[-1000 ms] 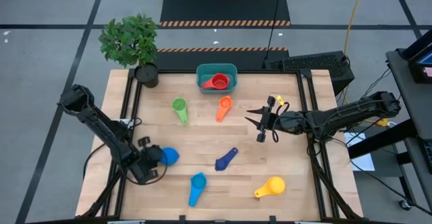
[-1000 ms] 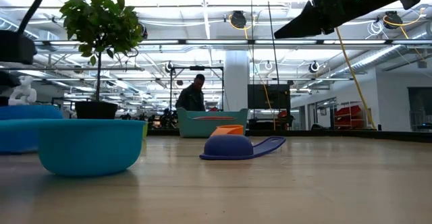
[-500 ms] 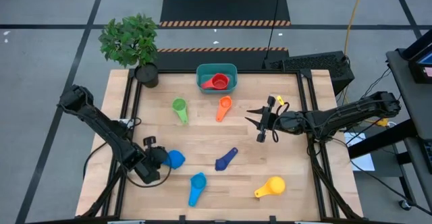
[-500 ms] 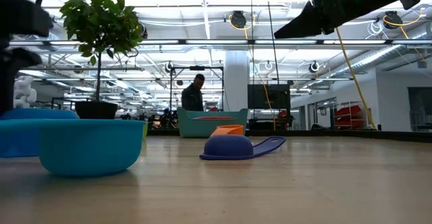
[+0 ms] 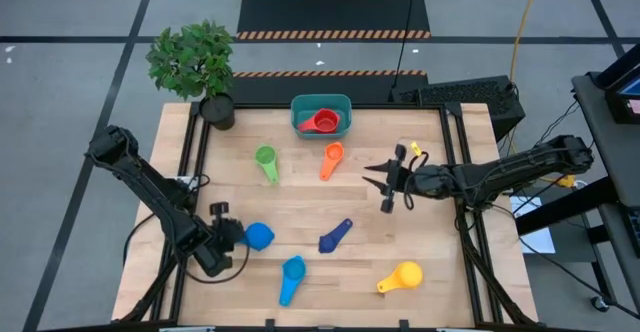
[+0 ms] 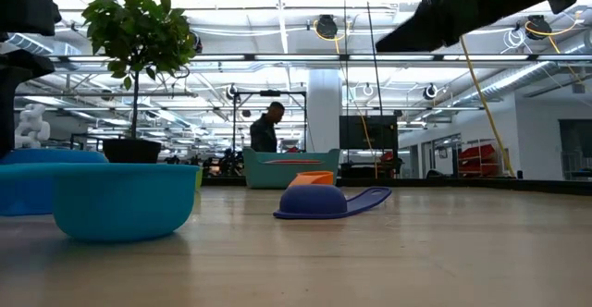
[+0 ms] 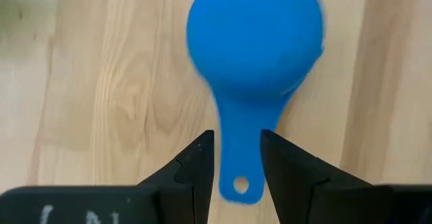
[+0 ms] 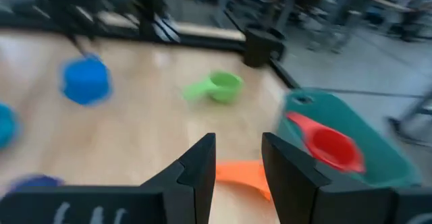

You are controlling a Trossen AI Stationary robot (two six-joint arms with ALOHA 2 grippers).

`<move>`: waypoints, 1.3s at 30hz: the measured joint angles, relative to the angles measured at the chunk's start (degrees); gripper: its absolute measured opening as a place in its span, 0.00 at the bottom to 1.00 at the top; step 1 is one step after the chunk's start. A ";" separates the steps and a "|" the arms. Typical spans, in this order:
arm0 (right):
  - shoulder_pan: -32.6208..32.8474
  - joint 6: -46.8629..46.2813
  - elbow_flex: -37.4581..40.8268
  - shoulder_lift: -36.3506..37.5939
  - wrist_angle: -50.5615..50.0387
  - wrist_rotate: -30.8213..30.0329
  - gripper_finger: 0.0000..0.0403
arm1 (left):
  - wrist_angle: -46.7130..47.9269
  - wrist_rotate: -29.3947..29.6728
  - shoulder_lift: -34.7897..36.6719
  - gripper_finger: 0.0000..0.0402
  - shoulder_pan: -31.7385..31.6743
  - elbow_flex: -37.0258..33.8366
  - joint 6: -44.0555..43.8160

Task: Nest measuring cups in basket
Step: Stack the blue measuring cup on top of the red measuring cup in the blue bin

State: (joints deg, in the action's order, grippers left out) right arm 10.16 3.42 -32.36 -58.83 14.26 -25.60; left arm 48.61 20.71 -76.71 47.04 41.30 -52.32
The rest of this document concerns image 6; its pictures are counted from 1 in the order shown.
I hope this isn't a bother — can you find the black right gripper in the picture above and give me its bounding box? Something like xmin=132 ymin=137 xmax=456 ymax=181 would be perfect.
xmin=375 ymin=0 xmax=514 ymax=52

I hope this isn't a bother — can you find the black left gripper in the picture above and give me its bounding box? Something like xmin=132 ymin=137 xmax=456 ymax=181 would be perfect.
xmin=0 ymin=50 xmax=56 ymax=160

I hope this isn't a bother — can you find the medium blue measuring cup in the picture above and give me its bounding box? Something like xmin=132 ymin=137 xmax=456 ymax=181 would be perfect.
xmin=0 ymin=148 xmax=110 ymax=217

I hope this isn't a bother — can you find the light blue measuring cup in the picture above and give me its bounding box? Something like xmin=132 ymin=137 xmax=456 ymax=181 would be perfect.
xmin=0 ymin=162 xmax=201 ymax=244

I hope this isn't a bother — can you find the orange measuring cup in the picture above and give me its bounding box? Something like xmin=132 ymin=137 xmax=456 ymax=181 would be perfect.
xmin=287 ymin=170 xmax=335 ymax=189

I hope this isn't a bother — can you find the navy measuring cup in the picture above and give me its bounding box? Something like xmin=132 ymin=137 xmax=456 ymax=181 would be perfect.
xmin=272 ymin=184 xmax=393 ymax=220

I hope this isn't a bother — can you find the teal plastic basket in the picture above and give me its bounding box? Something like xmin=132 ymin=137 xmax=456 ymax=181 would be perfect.
xmin=242 ymin=147 xmax=342 ymax=190

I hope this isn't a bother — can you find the white robot figure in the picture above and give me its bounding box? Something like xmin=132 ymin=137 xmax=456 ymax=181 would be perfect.
xmin=13 ymin=103 xmax=51 ymax=150

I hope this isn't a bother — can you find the black monitor screen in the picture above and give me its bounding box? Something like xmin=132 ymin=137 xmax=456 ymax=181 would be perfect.
xmin=339 ymin=115 xmax=399 ymax=151

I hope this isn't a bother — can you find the black plant pot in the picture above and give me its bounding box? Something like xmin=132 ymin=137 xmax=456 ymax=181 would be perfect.
xmin=102 ymin=138 xmax=163 ymax=165

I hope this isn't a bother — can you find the red storage bin shelf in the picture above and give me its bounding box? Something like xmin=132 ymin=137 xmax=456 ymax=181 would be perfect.
xmin=457 ymin=142 xmax=510 ymax=178

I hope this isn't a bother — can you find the green artificial plant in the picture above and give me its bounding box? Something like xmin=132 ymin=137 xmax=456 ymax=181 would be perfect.
xmin=80 ymin=0 xmax=198 ymax=141

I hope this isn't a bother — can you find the person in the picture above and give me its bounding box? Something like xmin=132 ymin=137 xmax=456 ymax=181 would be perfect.
xmin=249 ymin=101 xmax=287 ymax=154

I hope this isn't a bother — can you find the black hanging cable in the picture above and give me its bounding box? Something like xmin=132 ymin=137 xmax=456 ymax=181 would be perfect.
xmin=362 ymin=0 xmax=385 ymax=154

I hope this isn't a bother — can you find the yellow hanging cable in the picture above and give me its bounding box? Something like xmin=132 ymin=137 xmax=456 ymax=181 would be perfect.
xmin=459 ymin=33 xmax=517 ymax=178

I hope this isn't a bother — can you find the black aluminium table frame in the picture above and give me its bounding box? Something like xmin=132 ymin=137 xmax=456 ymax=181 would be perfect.
xmin=201 ymin=176 xmax=592 ymax=196

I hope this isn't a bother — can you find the black metal frame rig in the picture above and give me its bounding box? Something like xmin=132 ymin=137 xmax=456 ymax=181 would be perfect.
xmin=232 ymin=89 xmax=308 ymax=154

